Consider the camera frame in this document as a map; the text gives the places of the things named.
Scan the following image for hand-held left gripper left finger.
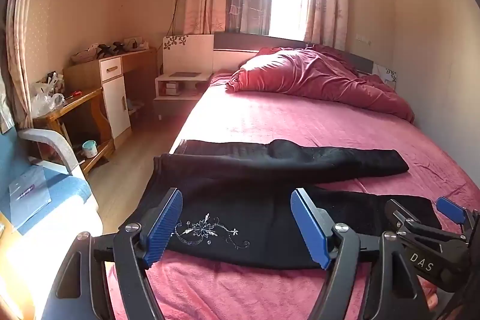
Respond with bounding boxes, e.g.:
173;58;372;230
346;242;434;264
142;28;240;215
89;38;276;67
41;188;184;320

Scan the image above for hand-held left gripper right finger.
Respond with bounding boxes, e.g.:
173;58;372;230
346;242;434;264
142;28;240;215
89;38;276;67
290;188;428;320

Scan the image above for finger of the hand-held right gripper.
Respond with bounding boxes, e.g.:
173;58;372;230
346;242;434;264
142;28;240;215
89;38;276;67
384;199;426;236
436;196;480;242

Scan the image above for black pants with floral embroidery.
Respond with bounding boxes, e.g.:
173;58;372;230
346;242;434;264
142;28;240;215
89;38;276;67
125;138;443;270

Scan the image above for bed with pink sheet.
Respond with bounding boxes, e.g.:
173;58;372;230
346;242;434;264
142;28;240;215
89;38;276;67
107;69;480;320

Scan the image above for blue armchair with white armrest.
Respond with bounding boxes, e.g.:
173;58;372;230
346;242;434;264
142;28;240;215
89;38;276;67
0;125;100;235

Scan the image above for small pale green can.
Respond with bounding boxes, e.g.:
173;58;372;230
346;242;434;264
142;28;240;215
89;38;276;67
81;140;99;159

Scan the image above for white leaf print panel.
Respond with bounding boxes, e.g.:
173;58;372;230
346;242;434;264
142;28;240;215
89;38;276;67
162;34;214;75
373;64;398;85

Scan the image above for white nightstand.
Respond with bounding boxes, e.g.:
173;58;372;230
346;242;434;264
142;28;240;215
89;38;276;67
154;70;214;122

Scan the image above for clear plastic sheet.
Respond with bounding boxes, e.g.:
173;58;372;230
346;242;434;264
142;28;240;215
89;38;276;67
8;166;52;224

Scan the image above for wooden desk with white cabinet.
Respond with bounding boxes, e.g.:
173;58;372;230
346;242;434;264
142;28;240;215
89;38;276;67
63;48;158;141

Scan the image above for low wooden side table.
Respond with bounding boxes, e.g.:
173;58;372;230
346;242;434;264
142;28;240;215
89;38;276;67
33;88;115;175

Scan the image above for red duvet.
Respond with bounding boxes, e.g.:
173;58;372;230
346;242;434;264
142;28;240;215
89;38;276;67
225;44;415;124

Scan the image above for clear plastic bag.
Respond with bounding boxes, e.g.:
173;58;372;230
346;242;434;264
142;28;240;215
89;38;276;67
31;93;67;117

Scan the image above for box of small clutter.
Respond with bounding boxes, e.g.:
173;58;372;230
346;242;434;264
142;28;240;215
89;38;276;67
35;71;65;96

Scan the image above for clutter of tools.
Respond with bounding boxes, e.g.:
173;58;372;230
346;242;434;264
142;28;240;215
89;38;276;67
70;38;149;64

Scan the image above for dark grey headboard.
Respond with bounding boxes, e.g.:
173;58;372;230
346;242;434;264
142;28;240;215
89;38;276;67
213;32;376;75

